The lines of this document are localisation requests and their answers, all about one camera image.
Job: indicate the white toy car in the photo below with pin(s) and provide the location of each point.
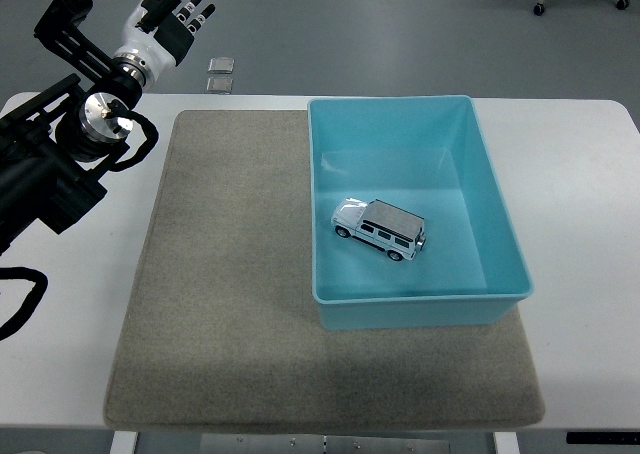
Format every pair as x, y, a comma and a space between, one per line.
385, 229

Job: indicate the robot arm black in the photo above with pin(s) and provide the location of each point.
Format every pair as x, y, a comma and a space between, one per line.
45, 174

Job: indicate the grey metal plate with screws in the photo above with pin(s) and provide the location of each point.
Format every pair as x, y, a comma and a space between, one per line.
350, 445

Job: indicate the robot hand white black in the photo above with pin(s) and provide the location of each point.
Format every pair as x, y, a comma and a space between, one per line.
150, 44

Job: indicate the blue plastic box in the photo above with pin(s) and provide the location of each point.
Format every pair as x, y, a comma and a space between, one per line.
400, 149

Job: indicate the silver floor socket cover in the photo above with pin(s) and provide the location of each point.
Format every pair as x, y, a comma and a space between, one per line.
220, 84
221, 65

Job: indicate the white table leg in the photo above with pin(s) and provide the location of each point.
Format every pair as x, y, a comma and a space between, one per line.
122, 444
506, 444

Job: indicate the grey felt mat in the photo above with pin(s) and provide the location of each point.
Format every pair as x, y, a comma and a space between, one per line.
225, 324

